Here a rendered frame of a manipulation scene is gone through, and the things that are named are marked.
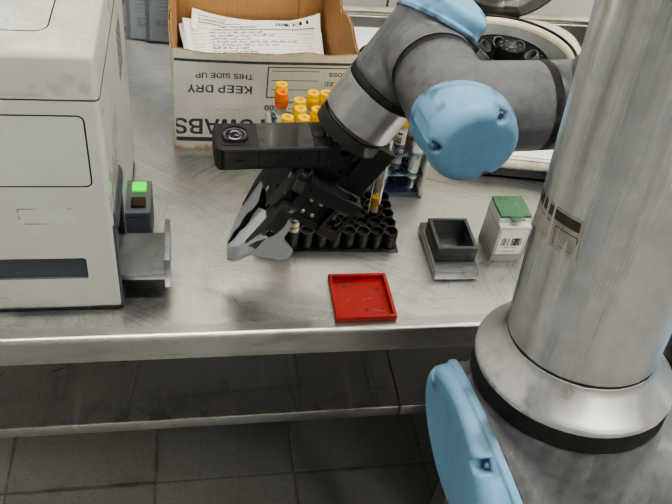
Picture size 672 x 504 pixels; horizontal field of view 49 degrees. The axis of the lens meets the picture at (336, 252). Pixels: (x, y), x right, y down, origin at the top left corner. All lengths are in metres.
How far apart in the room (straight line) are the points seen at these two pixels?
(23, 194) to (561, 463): 0.51
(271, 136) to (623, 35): 0.45
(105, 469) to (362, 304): 1.02
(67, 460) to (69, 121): 1.18
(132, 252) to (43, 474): 1.00
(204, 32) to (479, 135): 0.69
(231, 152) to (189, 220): 0.23
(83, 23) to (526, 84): 0.37
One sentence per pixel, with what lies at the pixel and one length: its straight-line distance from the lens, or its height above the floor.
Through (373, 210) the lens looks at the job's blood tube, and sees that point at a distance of 0.91.
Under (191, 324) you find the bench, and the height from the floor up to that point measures 0.88.
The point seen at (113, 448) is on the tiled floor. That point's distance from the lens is 1.77.
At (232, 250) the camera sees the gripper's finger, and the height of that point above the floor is 0.93.
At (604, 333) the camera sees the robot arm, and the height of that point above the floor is 1.21.
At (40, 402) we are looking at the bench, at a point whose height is 0.27.
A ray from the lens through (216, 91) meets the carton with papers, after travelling 1.00.
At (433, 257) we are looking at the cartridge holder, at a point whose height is 0.89.
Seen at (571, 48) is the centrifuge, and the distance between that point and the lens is 1.20.
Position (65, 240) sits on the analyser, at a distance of 0.76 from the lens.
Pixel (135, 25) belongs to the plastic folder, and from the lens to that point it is 1.30.
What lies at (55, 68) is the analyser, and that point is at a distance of 0.65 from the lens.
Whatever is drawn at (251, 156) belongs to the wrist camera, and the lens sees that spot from 0.71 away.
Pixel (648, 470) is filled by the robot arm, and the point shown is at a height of 1.11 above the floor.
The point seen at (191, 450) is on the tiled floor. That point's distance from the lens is 1.75.
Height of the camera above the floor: 1.48
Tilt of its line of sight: 42 degrees down
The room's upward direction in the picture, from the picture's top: 9 degrees clockwise
